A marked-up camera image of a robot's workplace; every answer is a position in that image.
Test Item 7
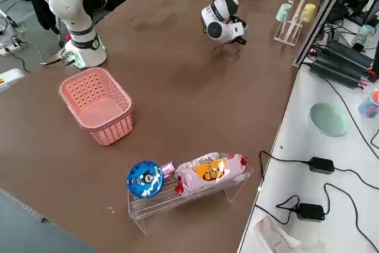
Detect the white wire cup rack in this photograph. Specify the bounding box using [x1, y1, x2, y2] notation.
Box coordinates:
[273, 0, 307, 47]

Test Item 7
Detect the green ceramic cup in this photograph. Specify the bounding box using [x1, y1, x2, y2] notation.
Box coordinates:
[275, 2, 293, 23]

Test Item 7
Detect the blue pen cup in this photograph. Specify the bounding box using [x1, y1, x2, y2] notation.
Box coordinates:
[357, 88, 379, 119]

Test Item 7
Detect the yellow ceramic cup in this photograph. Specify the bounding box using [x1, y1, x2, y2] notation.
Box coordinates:
[300, 3, 317, 24]

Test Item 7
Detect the purple snack packet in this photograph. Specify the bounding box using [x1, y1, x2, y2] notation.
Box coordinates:
[159, 161, 178, 182]

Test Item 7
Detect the white plastic bag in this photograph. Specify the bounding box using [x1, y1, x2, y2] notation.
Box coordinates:
[252, 215, 303, 253]

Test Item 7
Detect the blue round snack packet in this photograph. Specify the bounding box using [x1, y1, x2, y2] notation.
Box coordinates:
[126, 160, 165, 200]

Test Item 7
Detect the pink snack packet orange label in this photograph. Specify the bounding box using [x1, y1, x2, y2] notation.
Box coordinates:
[174, 153, 248, 197]

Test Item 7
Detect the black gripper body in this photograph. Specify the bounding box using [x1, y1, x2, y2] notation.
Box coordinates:
[225, 15, 248, 46]

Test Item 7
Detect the clear acrylic snack shelf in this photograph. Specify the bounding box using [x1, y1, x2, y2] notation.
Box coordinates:
[127, 158, 255, 236]

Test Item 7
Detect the white power strip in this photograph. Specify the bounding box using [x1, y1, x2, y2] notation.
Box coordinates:
[0, 41, 26, 57]

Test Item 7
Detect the clear plastic water bottle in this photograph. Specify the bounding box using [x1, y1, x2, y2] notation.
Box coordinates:
[350, 24, 377, 47]

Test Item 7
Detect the aluminium frame rail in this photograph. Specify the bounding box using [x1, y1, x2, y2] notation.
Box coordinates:
[0, 187, 51, 225]

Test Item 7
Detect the white side table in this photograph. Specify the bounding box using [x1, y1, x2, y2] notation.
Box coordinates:
[236, 66, 379, 253]

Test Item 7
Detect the green ceramic bowl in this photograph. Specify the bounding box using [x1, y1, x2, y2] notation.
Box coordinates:
[309, 102, 351, 137]

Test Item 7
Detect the pink plastic basket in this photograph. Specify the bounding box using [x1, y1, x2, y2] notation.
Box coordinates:
[57, 66, 134, 146]

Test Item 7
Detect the white box with yellow label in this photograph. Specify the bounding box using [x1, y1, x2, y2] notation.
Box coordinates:
[0, 68, 25, 94]

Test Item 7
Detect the black power supply unit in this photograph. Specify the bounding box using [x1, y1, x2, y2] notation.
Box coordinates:
[309, 57, 365, 89]
[325, 40, 374, 70]

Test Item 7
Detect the white snack packet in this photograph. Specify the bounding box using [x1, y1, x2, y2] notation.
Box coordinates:
[177, 151, 230, 171]

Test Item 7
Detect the aluminium camera post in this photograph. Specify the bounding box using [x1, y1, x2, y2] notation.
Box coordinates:
[292, 0, 361, 68]

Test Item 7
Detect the black power adapter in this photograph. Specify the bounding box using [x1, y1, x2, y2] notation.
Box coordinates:
[297, 202, 326, 223]
[308, 156, 336, 175]

